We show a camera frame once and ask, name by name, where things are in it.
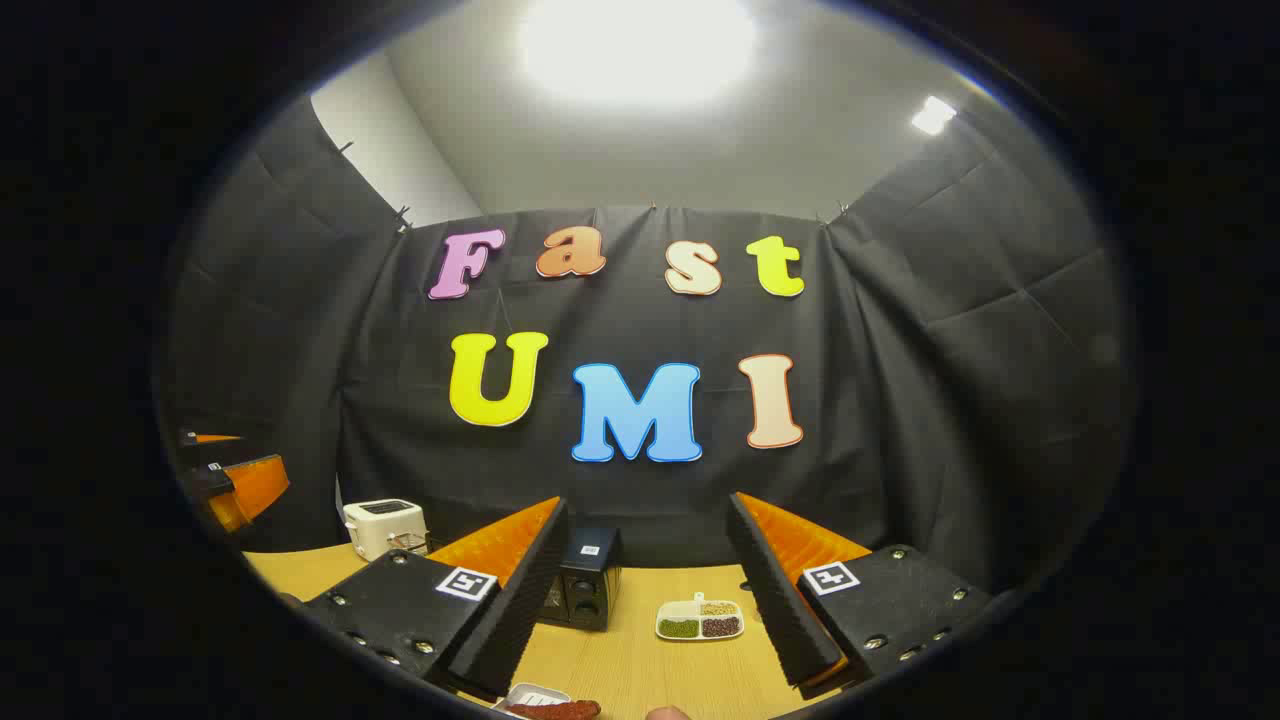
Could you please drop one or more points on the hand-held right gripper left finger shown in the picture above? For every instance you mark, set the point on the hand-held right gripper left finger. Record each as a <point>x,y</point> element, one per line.
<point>520,600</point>

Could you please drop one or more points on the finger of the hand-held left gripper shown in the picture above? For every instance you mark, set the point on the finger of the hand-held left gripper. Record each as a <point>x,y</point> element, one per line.
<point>212,438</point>
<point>255,488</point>

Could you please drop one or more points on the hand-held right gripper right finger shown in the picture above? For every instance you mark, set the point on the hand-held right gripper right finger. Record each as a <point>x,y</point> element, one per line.
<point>775,600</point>

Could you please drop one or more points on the black electric oven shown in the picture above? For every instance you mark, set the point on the black electric oven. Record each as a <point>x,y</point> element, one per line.
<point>590,590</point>

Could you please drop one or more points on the red meat piece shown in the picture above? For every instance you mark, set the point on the red meat piece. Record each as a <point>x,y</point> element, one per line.
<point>555,711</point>

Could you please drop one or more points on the yellow beans heap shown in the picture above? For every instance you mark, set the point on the yellow beans heap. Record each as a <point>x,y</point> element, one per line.
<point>718,608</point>

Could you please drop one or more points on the red beans heap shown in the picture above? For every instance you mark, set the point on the red beans heap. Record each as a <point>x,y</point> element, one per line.
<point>720,627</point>

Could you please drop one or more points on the white ribbed tray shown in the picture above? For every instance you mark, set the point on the white ribbed tray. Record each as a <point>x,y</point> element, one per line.
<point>535,692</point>

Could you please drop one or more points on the white divided plate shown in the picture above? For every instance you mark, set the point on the white divided plate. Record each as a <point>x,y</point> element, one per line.
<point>678,609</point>

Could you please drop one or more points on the green beans heap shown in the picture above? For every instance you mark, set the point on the green beans heap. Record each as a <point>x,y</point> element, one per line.
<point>679,628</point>

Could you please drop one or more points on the white toaster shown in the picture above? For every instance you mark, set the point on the white toaster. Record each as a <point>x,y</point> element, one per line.
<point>375,525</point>

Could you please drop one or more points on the black backdrop cloth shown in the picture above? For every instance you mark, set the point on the black backdrop cloth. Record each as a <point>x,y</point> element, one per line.
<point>900,400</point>

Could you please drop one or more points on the small ceiling light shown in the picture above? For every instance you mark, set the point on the small ceiling light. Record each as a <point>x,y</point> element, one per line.
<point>933,115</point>

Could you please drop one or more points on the large ceiling light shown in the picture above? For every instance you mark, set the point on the large ceiling light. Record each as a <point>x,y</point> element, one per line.
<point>640,45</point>

